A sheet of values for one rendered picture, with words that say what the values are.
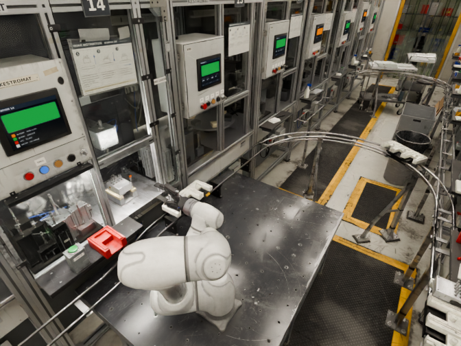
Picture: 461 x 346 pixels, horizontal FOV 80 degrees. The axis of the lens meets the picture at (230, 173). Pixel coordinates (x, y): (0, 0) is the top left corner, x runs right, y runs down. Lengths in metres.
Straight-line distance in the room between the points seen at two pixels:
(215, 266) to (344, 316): 1.83
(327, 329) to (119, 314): 1.47
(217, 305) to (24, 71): 1.23
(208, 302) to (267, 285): 0.42
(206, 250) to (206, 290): 0.60
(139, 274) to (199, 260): 0.16
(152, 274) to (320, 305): 1.85
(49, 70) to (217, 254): 0.96
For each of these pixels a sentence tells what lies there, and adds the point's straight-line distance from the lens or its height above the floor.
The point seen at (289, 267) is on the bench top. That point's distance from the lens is 1.78.
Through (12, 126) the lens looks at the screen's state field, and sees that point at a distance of 1.29.
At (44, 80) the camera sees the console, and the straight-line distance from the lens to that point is 1.33.
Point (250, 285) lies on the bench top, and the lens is 1.67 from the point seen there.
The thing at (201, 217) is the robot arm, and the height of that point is 1.15.
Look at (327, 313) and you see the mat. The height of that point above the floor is 0.01.
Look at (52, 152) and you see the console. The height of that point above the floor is 1.48.
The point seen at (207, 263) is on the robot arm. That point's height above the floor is 1.46.
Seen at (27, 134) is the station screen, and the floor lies 1.59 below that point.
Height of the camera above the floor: 2.06
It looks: 34 degrees down
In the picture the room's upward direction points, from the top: 1 degrees clockwise
